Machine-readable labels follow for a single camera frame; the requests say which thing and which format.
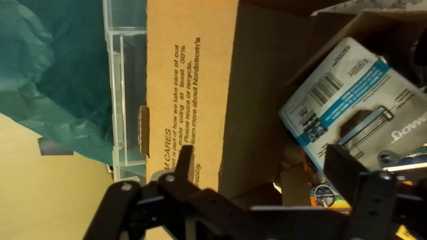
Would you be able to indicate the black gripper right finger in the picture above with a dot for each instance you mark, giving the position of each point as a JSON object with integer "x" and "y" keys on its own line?
{"x": 343, "y": 171}

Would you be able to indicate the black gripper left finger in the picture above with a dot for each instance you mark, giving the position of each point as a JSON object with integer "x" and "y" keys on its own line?
{"x": 184, "y": 161}

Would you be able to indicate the brown cardboard box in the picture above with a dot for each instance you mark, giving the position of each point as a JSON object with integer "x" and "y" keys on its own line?
{"x": 219, "y": 72}

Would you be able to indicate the yellow black product package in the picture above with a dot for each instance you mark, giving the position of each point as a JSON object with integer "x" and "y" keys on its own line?
{"x": 323, "y": 193}

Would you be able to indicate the blue white product package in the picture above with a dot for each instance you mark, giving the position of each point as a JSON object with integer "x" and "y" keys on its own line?
{"x": 355, "y": 100}

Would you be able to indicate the clear plastic storage bin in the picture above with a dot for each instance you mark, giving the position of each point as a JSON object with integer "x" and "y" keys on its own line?
{"x": 125, "y": 37}

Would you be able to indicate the teal green bag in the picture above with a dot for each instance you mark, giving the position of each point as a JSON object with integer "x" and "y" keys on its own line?
{"x": 54, "y": 73}

